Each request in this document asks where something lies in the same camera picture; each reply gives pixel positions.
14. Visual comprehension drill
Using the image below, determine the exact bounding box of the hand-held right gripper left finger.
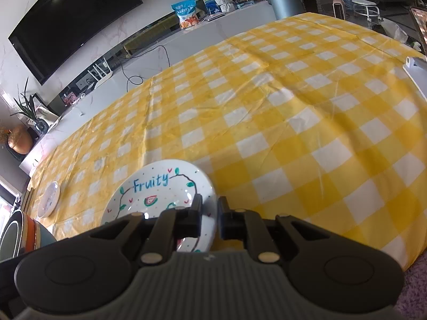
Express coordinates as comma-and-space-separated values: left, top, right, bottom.
88, 194, 203, 268

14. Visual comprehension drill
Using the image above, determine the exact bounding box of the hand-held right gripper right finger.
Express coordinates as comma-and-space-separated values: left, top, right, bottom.
218, 197, 330, 263

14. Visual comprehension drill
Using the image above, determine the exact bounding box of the white fruit-pattern plate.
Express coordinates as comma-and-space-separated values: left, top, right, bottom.
101, 161, 217, 253

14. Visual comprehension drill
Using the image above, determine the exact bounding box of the steel bowl with orange outside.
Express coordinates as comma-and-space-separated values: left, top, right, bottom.
0, 208, 58, 264

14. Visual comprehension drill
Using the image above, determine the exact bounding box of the yellow checked tablecloth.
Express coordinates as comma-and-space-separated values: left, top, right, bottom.
28, 11, 427, 270

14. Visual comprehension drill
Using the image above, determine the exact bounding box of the small white plate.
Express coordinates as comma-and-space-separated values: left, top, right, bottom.
37, 181, 61, 218

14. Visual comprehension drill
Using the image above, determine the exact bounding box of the white router with antennas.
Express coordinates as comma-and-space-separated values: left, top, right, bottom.
87, 58, 113, 81

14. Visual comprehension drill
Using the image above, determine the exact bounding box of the glass vase with green plant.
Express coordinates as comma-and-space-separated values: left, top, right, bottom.
10, 77, 50, 134

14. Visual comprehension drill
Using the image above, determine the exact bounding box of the gold round vase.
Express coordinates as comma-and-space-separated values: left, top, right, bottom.
0, 125, 34, 155

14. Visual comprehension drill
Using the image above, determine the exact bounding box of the blue and white snack bag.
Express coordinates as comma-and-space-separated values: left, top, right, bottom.
171, 0, 201, 30

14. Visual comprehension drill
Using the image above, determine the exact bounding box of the grey round trash can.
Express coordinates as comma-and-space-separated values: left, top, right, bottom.
267, 0, 306, 21

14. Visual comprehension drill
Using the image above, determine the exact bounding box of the black television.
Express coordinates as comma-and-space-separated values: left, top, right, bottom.
8, 0, 144, 85

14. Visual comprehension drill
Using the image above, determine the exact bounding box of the pink small appliance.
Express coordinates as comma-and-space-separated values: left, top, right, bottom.
333, 0, 349, 21

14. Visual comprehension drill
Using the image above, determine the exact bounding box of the white stand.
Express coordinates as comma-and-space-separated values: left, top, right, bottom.
403, 57, 427, 100

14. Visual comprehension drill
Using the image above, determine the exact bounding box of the white round stool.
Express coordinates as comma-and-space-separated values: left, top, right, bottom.
352, 0, 382, 25

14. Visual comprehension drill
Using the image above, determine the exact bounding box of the clear plastic bag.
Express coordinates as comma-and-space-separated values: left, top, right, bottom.
394, 23, 424, 51

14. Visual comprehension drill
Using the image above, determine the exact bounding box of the phone with lit screen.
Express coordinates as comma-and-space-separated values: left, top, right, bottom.
410, 7, 427, 54

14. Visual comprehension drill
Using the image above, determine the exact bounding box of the black cable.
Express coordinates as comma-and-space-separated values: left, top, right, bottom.
121, 45, 171, 91

